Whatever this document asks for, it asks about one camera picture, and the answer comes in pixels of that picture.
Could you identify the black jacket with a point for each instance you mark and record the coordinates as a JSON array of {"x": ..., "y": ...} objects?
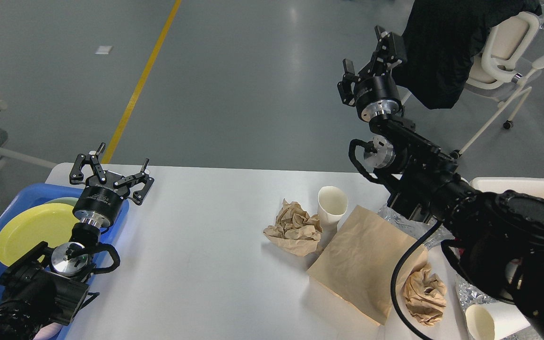
[{"x": 442, "y": 37}]

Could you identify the pink ribbed mug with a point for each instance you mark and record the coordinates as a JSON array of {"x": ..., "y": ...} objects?
[{"x": 49, "y": 331}]

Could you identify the white paper cup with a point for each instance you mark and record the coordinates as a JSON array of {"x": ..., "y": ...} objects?
[
  {"x": 332, "y": 206},
  {"x": 494, "y": 321}
]

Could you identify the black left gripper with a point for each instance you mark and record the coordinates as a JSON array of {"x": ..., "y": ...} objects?
[{"x": 99, "y": 200}]

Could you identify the cream plastic bin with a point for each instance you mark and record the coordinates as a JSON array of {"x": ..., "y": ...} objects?
[{"x": 525, "y": 185}]

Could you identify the crumpled clear plastic wrap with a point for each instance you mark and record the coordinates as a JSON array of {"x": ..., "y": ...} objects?
[{"x": 416, "y": 229}]

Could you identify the pale green plate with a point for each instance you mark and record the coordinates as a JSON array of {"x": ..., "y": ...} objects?
[{"x": 69, "y": 200}]

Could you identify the brown paper ball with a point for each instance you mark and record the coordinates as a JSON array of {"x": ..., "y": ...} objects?
[
  {"x": 425, "y": 296},
  {"x": 295, "y": 230}
]

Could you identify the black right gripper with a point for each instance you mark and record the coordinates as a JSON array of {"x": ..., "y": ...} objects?
[{"x": 376, "y": 94}]

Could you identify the brown paper bag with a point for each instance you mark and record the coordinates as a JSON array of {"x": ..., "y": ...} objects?
[{"x": 358, "y": 263}]

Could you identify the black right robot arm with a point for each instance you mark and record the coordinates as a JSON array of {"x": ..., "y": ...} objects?
[{"x": 498, "y": 243}]

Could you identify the white office chair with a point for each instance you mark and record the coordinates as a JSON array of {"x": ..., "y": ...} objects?
[{"x": 501, "y": 73}]

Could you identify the yellow plastic plate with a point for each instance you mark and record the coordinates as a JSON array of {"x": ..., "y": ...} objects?
[{"x": 51, "y": 223}]

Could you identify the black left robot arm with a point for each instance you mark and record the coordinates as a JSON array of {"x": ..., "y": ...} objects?
[{"x": 50, "y": 284}]

